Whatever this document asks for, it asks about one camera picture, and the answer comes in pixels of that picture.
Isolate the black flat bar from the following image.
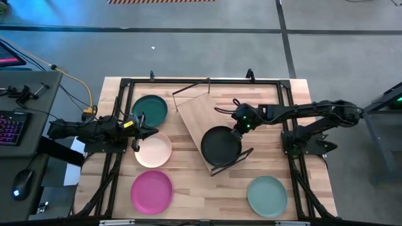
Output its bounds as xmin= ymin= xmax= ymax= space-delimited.
xmin=37 ymin=136 xmax=85 ymax=167

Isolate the black computer mouse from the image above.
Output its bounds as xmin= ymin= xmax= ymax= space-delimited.
xmin=11 ymin=169 xmax=35 ymax=202

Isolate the black desk clamp tool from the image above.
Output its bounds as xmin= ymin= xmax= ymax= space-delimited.
xmin=6 ymin=82 xmax=51 ymax=106

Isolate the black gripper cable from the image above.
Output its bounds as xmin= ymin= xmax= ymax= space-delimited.
xmin=214 ymin=98 xmax=242 ymax=116

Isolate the white paper sheet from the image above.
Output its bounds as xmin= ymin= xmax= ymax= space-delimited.
xmin=63 ymin=137 xmax=86 ymax=186

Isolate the device with green light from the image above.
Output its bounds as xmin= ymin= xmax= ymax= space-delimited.
xmin=389 ymin=95 xmax=402 ymax=110

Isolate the black plate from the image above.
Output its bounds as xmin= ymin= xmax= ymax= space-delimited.
xmin=200 ymin=126 xmax=243 ymax=168

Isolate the dark metal side table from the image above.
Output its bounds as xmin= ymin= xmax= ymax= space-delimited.
xmin=345 ymin=82 xmax=402 ymax=183

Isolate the black metal table frame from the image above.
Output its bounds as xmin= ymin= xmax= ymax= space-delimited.
xmin=72 ymin=77 xmax=339 ymax=220

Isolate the backlit keyboard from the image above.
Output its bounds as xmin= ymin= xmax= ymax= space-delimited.
xmin=0 ymin=110 xmax=29 ymax=147

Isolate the dark green plate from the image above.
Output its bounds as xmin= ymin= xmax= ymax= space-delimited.
xmin=131 ymin=94 xmax=168 ymax=128

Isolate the magenta plate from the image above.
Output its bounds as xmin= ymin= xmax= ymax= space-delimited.
xmin=130 ymin=169 xmax=173 ymax=216

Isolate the dark grey desk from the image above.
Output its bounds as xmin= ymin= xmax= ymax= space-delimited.
xmin=0 ymin=70 xmax=63 ymax=220

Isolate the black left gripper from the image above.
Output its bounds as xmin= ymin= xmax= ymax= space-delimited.
xmin=125 ymin=112 xmax=160 ymax=153

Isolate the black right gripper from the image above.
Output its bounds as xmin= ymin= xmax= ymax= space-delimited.
xmin=231 ymin=104 xmax=264 ymax=139

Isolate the small metal clip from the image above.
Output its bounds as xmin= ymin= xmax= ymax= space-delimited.
xmin=36 ymin=201 xmax=50 ymax=214

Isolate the yellow cable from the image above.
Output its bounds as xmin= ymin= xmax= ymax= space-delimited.
xmin=0 ymin=36 xmax=95 ymax=116

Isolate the wooden dish rack board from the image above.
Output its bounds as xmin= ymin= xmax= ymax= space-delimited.
xmin=171 ymin=77 xmax=254 ymax=177

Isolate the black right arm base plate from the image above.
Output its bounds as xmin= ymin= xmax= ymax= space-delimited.
xmin=281 ymin=130 xmax=327 ymax=156

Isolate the sage green plate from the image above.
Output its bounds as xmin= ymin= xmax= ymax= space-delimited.
xmin=246 ymin=175 xmax=288 ymax=219

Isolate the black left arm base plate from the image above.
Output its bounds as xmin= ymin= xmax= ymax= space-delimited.
xmin=84 ymin=137 xmax=129 ymax=154

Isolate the silver metal bracket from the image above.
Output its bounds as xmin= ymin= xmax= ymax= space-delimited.
xmin=99 ymin=219 xmax=136 ymax=226
xmin=274 ymin=220 xmax=311 ymax=226

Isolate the computer monitor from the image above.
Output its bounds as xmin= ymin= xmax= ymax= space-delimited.
xmin=0 ymin=40 xmax=26 ymax=68

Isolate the peach plate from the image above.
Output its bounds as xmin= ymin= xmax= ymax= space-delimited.
xmin=134 ymin=131 xmax=173 ymax=169

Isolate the thin black cable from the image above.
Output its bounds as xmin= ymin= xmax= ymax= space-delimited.
xmin=0 ymin=40 xmax=92 ymax=109

